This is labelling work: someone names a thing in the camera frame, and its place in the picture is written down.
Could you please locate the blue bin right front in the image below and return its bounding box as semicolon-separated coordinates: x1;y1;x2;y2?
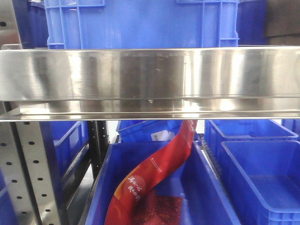
220;141;300;225

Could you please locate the red printed plastic bag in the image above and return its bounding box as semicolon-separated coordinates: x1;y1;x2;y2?
104;120;197;225

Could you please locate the perforated steel rack upright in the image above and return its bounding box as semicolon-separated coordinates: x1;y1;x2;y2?
0;122;68;225

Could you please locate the blue bin centre rear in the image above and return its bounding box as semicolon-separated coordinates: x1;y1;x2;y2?
116;120;182;143

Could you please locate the blue bin right rear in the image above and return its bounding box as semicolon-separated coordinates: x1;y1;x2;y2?
204;119;299;162

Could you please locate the blue bin with red bag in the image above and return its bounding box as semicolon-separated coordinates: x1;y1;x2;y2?
85;142;240;225

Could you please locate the large blue crate upper shelf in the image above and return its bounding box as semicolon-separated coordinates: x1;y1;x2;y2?
44;0;239;49

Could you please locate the blue bin left lower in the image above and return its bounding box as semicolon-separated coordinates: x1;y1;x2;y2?
50;120;89;181

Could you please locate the stainless steel shelf rail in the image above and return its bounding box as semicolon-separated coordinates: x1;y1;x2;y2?
0;46;300;121

